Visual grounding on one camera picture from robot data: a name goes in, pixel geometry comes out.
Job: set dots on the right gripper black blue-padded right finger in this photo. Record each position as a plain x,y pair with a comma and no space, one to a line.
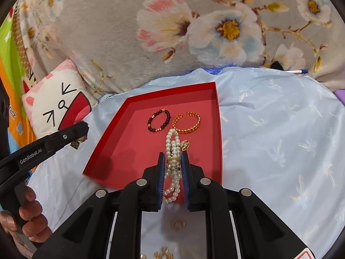
238,223

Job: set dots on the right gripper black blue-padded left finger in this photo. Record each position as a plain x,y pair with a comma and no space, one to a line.
108,224

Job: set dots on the grey floral blanket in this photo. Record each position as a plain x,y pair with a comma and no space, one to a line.
119,45

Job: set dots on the gold wrist watch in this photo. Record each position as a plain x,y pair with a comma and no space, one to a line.
76,143

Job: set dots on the gold hoop earring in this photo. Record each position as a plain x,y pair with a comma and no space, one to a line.
178,225

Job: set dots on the white cat face pillow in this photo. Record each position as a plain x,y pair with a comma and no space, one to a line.
58,101

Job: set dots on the purple mat edge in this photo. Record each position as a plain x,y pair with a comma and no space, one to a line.
340,94

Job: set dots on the gold cuff bangle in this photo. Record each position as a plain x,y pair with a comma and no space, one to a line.
186,123

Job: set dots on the colourful cartoon bedsheet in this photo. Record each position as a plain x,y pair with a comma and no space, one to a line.
14,69

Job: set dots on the red cardboard tray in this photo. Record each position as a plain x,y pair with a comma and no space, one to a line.
127,147

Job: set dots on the blue white pen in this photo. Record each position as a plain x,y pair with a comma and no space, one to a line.
297,71

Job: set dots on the person's left hand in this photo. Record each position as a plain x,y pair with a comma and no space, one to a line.
36,227

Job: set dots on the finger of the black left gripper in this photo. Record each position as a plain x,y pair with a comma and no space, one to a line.
62,138

